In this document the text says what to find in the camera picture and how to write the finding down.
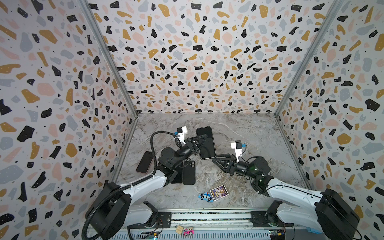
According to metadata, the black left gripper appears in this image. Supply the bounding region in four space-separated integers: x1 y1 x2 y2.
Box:
170 136 207 171

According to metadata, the black phone case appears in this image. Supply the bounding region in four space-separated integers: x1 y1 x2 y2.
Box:
182 160 196 186

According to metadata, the large black phone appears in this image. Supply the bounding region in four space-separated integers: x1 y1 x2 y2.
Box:
171 165 183 184

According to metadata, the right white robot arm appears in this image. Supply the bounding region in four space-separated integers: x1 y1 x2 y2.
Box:
212 154 360 240

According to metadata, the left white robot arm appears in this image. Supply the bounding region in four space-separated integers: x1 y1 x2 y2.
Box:
81 134 208 240

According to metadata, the phone in pink case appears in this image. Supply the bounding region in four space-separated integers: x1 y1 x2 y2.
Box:
136 151 153 174

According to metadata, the purple card box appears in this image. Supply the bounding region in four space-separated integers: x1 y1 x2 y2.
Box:
210 185 229 202

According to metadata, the blue toy car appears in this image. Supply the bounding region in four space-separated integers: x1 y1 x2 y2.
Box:
199 192 214 203

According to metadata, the pink toy car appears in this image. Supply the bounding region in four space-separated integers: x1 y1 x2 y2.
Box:
183 227 194 238

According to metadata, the small wooden block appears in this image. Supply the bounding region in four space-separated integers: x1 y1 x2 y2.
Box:
175 226 184 235

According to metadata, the blue sponge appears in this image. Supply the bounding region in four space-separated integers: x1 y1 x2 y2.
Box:
307 227 323 234

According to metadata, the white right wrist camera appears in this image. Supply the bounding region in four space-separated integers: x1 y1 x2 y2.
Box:
231 140 247 162

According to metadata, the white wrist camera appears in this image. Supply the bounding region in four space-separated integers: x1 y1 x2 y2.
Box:
231 140 247 162
175 126 188 148

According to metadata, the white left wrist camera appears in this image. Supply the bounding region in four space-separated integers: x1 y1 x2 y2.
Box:
175 126 188 148

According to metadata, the black corrugated cable conduit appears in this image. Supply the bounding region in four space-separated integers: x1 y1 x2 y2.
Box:
81 131 181 240

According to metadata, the aluminium left corner post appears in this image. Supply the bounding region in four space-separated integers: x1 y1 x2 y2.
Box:
78 0 138 119

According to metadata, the aluminium corner post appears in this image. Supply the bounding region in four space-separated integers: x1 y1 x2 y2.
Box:
78 0 138 119
274 0 343 119

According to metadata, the aluminium right corner post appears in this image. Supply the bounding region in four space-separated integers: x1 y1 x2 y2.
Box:
274 0 343 119

